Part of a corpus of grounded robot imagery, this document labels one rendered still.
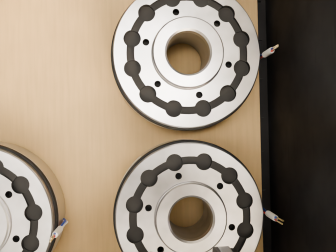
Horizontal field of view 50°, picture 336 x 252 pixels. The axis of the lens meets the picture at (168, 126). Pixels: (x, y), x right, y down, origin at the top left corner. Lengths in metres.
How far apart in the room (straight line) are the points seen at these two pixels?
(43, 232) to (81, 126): 0.08
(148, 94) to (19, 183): 0.10
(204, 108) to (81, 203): 0.12
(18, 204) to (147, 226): 0.08
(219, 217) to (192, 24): 0.13
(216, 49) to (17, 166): 0.15
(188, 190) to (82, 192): 0.08
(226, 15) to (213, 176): 0.11
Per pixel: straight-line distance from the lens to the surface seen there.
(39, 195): 0.25
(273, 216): 0.25
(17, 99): 0.29
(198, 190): 0.24
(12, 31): 0.30
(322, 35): 0.22
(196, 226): 0.28
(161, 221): 0.24
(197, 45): 0.27
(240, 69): 0.26
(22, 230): 0.26
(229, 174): 0.25
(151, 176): 0.25
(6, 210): 0.26
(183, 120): 0.24
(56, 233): 0.24
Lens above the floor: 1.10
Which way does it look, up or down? 85 degrees down
